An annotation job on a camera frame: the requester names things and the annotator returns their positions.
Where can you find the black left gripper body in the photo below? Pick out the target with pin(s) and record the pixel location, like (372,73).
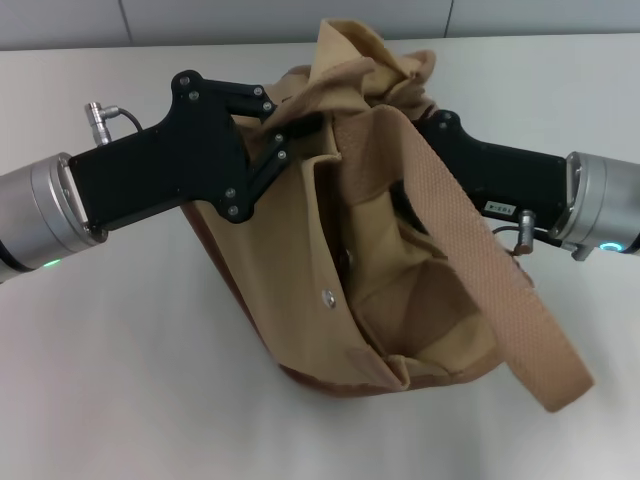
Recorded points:
(170,165)

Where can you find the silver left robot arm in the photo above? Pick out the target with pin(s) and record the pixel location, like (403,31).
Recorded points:
(35,215)

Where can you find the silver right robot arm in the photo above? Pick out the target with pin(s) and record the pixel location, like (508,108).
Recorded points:
(605,205)

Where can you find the khaki canvas food bag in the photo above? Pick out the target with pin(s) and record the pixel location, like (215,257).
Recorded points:
(300,280)

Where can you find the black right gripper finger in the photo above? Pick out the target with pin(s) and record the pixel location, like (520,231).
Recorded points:
(407,202)

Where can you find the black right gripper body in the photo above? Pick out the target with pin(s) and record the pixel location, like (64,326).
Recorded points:
(505,172)

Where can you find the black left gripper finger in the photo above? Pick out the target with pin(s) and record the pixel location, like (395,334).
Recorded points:
(272,160)
(245,97)

